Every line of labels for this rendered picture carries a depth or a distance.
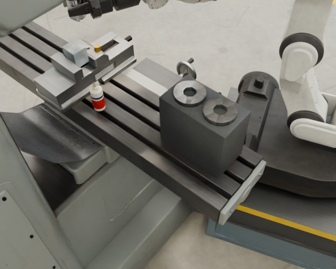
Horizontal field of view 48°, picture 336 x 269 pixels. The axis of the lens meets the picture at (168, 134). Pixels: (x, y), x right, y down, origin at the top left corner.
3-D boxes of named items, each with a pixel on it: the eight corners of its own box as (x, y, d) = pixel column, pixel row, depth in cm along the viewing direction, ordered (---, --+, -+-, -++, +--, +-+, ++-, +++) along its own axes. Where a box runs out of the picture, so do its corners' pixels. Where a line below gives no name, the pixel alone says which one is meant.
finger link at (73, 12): (66, 7, 102) (88, 1, 104) (69, 17, 105) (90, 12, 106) (68, 10, 101) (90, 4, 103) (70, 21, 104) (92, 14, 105)
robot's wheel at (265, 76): (274, 104, 195) (284, 76, 179) (273, 111, 192) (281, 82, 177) (237, 95, 200) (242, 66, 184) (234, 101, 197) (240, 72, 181)
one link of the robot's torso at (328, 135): (342, 117, 161) (353, 95, 150) (337, 152, 149) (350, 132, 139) (293, 105, 165) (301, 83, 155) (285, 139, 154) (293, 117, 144)
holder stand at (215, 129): (185, 117, 122) (186, 70, 106) (241, 152, 112) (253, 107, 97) (160, 139, 116) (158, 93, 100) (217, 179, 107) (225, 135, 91)
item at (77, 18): (85, 10, 110) (81, -8, 106) (87, 19, 107) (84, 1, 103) (69, 13, 109) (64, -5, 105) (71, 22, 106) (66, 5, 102)
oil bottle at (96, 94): (100, 101, 126) (94, 76, 118) (108, 106, 125) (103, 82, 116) (90, 108, 125) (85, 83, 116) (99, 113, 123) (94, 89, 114)
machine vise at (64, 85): (110, 44, 145) (106, 19, 137) (137, 60, 139) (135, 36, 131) (36, 92, 129) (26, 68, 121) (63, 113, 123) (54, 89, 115)
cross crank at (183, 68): (182, 71, 188) (182, 52, 179) (201, 81, 184) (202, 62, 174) (161, 88, 181) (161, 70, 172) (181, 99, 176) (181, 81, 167)
